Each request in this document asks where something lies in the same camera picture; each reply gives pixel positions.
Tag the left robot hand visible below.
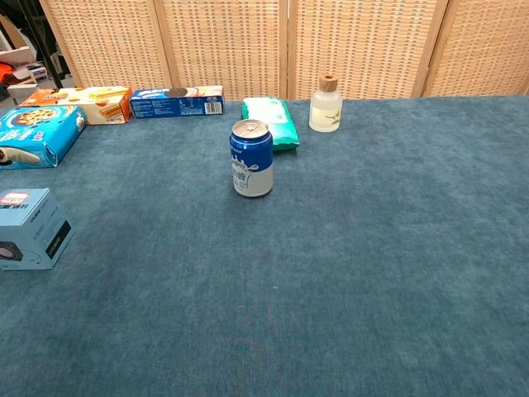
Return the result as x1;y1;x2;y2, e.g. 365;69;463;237
0;146;41;167

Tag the light blue speaker box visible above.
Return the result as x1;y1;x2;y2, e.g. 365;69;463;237
0;188;74;271

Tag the blue chocolate chip cookie box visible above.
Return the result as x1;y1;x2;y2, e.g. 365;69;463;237
0;105;88;170

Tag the orange wafer roll box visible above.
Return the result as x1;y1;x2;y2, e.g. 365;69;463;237
19;85;134;126

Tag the white cardboard box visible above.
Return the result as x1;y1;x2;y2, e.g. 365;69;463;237
0;45;39;69

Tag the blue sandwich cookie box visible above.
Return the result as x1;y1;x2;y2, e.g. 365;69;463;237
129;85;225;120

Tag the orange cloth item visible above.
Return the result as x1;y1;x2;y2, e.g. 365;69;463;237
0;61;18;86

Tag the black tripod stand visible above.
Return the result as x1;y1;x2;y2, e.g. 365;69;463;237
16;0;74;90

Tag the blue and white drink can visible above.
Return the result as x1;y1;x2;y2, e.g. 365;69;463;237
229;119;274;198

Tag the woven wooden folding screen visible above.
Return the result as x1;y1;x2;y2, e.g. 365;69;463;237
39;0;529;100

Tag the green wet wipes pack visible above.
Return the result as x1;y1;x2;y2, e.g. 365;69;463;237
241;97;302;152

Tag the frosted glass bottle wooden cap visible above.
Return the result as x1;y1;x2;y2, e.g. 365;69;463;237
308;74;344;133

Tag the blue table cloth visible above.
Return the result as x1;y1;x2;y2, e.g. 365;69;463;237
0;95;529;397

